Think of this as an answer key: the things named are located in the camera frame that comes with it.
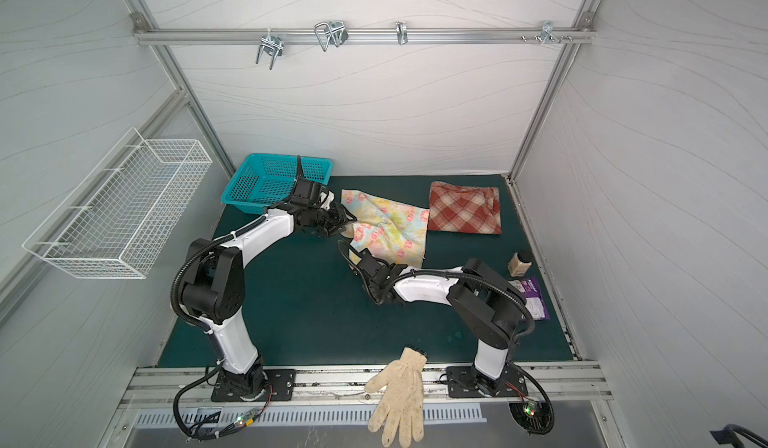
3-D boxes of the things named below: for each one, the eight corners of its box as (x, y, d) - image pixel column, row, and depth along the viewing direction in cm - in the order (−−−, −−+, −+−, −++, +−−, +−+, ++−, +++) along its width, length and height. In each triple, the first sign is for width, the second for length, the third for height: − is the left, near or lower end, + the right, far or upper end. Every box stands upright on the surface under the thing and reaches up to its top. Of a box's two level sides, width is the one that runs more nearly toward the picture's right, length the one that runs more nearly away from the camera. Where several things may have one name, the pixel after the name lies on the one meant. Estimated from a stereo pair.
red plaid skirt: (428, 229, 106) (429, 224, 103) (429, 187, 119) (430, 181, 117) (501, 236, 104) (504, 230, 102) (494, 192, 118) (497, 186, 115)
